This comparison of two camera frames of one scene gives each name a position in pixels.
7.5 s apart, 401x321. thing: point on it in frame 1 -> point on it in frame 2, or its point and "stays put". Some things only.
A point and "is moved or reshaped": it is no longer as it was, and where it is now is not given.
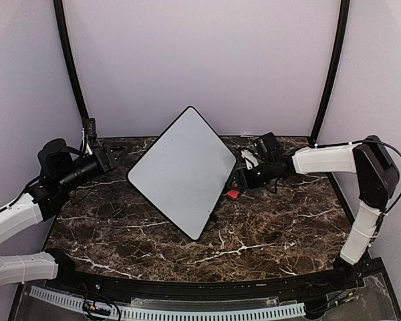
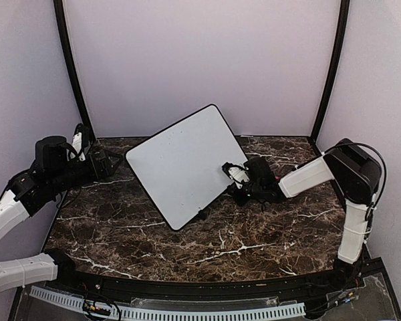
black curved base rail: x=298 y=287 stays put
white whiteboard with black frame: x=184 y=171 is moved or reshaped
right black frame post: x=343 y=18 stays put
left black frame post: x=60 y=16 stays put
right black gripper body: x=252 y=181 -> x=240 y=200
